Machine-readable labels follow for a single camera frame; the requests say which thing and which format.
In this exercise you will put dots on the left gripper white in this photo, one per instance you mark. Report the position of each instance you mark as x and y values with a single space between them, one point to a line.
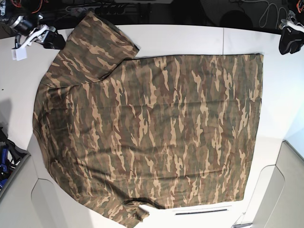
290 41

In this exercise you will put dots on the camouflage T-shirt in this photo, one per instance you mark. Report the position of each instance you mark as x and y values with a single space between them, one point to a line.
117 131

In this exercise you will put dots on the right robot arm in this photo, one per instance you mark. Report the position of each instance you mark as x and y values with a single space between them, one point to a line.
29 30

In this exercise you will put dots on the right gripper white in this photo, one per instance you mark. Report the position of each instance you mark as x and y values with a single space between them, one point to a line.
53 39

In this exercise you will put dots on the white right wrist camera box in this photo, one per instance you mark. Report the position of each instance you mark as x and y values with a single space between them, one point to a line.
19 53

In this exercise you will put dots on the blue and black equipment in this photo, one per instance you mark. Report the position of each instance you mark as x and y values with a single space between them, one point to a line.
11 159

